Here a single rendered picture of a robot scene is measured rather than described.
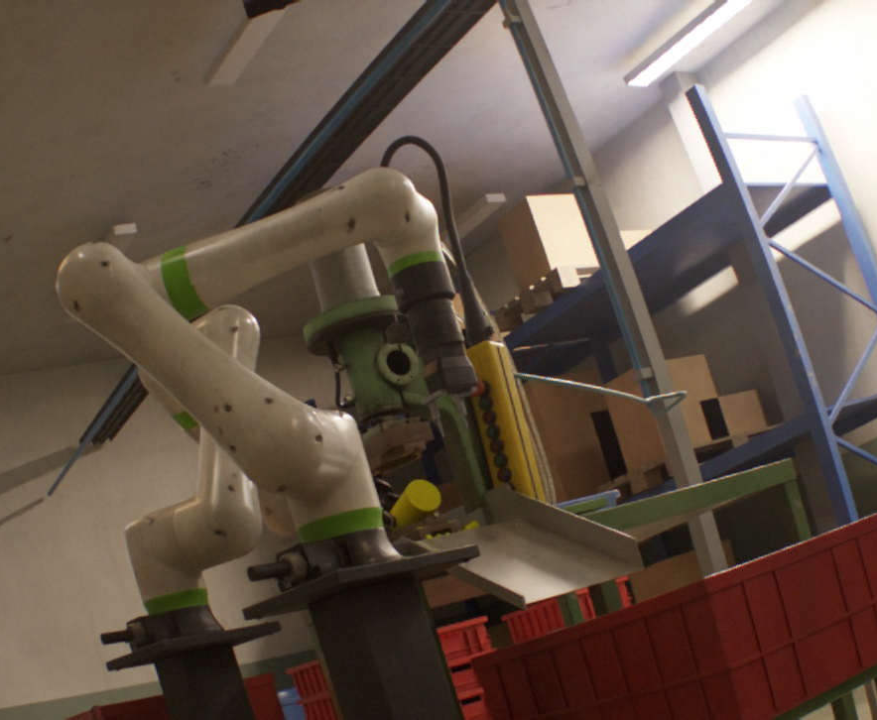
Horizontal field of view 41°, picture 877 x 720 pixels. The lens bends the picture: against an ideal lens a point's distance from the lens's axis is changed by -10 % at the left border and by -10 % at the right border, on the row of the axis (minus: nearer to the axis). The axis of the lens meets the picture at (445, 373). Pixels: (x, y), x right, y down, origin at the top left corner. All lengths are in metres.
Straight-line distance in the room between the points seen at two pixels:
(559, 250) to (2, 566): 5.29
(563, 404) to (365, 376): 6.52
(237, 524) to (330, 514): 0.40
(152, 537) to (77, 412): 8.94
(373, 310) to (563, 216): 6.41
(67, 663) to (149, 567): 8.36
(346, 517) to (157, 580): 0.57
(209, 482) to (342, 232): 0.55
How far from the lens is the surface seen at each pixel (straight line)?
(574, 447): 8.94
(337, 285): 2.56
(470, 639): 5.94
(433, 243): 2.04
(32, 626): 10.64
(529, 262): 8.78
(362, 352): 2.53
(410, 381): 2.53
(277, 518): 2.71
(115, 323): 1.84
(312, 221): 1.94
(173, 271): 2.00
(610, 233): 4.08
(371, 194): 1.91
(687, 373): 8.27
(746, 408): 8.54
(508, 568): 2.21
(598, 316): 9.26
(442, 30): 5.79
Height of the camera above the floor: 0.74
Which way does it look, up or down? 13 degrees up
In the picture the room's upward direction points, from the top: 17 degrees counter-clockwise
